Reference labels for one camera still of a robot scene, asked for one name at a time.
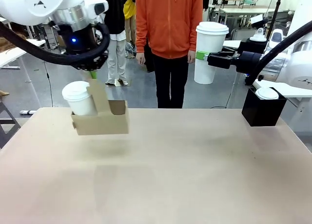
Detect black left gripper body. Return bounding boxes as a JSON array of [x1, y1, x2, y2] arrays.
[[58, 23, 109, 64]]

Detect black tripod pole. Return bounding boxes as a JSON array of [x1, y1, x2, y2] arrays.
[[267, 0, 285, 41]]

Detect brown fur bundle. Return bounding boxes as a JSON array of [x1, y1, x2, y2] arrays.
[[0, 36, 16, 52]]

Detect small white lidded paper cup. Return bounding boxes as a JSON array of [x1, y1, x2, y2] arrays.
[[61, 80, 98, 116]]

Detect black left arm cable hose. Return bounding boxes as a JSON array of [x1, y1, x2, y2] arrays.
[[0, 21, 109, 67]]

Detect tall white lidded paper cup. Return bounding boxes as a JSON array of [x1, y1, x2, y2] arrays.
[[194, 21, 230, 85]]

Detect orange zip hoodie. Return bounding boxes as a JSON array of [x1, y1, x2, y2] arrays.
[[135, 0, 204, 59]]

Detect person in black top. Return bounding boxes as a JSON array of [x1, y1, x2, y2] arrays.
[[97, 0, 137, 86]]

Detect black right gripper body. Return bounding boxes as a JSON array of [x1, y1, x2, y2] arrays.
[[233, 50, 263, 74]]

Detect white table with brown fur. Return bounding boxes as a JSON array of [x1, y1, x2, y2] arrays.
[[0, 38, 47, 70]]

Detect black metal frame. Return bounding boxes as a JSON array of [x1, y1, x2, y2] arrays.
[[0, 99, 21, 149]]

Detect black trousers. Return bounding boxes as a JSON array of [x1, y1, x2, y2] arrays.
[[146, 54, 190, 109]]

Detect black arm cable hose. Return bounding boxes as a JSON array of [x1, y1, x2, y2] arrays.
[[245, 20, 312, 86], [0, 21, 109, 67]]

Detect black square box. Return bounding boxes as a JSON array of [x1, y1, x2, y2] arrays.
[[241, 87, 288, 127]]

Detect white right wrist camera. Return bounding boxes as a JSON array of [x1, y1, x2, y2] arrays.
[[250, 14, 268, 42]]

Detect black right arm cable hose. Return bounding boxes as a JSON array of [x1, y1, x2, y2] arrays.
[[245, 20, 312, 86]]

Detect brown cardboard cup carrier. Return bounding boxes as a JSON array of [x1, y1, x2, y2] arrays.
[[71, 78, 129, 136]]

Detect white desk with metal legs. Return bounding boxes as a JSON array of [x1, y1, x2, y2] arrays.
[[209, 4, 270, 24]]

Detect person in yellow top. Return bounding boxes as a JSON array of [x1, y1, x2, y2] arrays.
[[123, 0, 137, 59]]

